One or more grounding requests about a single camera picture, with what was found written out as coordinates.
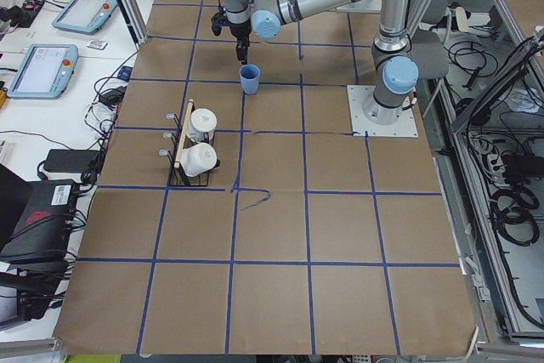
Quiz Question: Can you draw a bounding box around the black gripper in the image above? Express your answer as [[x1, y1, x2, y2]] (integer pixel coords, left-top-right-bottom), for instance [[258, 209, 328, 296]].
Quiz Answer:
[[227, 20, 251, 64]]

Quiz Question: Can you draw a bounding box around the light blue plastic cup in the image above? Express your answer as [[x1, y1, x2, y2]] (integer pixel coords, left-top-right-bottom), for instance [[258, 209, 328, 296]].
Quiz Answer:
[[239, 64, 261, 95]]

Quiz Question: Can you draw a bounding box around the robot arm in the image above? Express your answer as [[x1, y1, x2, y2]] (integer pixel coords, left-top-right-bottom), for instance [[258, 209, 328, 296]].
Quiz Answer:
[[212, 0, 418, 108]]

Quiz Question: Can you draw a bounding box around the white mug far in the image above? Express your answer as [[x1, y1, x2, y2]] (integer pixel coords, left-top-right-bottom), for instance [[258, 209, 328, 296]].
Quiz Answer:
[[187, 108, 218, 142]]

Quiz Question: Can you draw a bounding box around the white mug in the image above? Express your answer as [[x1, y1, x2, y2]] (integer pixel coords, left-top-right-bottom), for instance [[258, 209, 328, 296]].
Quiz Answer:
[[187, 108, 218, 142], [181, 143, 219, 177]]

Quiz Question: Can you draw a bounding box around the white mug near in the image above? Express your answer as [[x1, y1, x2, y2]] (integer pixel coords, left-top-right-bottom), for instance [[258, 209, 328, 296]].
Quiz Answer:
[[181, 143, 219, 177]]

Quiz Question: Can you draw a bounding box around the teach pendant far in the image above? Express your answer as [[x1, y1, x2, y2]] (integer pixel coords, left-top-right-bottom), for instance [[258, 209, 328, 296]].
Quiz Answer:
[[52, 0, 117, 35]]

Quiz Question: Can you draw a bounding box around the teach pendant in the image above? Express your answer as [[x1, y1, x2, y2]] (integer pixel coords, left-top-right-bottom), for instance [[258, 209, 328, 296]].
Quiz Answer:
[[52, 0, 117, 35], [7, 44, 79, 99]]

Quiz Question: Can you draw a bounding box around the teach pendant near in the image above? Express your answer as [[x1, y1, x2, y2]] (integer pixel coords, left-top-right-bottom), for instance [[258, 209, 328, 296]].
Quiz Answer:
[[7, 44, 79, 99]]

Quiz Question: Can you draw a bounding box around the black power adapter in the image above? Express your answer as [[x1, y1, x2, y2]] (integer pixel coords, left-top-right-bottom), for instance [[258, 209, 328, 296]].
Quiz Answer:
[[42, 149, 99, 173]]

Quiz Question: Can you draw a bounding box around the black computer box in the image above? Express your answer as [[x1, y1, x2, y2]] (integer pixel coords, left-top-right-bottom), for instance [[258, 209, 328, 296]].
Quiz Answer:
[[1, 166, 81, 265]]

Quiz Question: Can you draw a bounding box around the wooden rack handle rod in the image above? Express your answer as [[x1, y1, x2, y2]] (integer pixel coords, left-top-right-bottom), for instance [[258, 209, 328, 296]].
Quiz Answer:
[[173, 99, 195, 169]]

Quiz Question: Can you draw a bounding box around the black wire mug rack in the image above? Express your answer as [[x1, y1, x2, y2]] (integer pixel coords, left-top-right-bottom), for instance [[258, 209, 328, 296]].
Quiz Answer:
[[159, 99, 220, 187]]

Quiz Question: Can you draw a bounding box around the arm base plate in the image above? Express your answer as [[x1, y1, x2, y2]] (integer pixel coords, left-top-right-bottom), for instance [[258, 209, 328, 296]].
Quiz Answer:
[[347, 85, 418, 138]]

